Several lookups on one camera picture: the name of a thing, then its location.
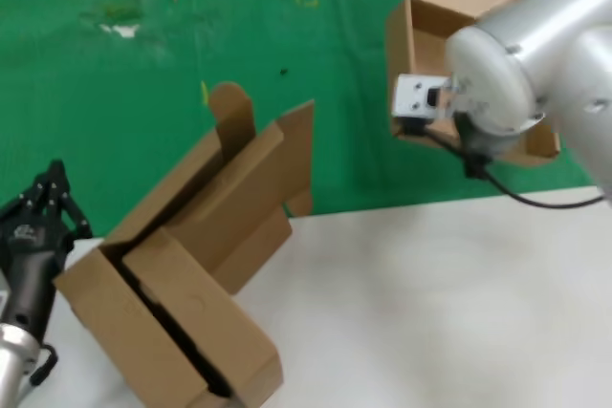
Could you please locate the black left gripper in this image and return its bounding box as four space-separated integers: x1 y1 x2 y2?
0 161 93 332

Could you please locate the long brown cardboard box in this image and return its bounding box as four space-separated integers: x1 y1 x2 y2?
384 0 561 169

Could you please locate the large open cardboard box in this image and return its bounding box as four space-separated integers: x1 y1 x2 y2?
52 81 317 408

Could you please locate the green table cloth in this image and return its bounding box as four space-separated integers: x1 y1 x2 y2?
0 0 599 243

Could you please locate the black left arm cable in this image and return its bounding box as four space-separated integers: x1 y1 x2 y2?
27 343 59 388

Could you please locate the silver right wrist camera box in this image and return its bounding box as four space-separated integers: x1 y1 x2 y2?
390 73 453 121

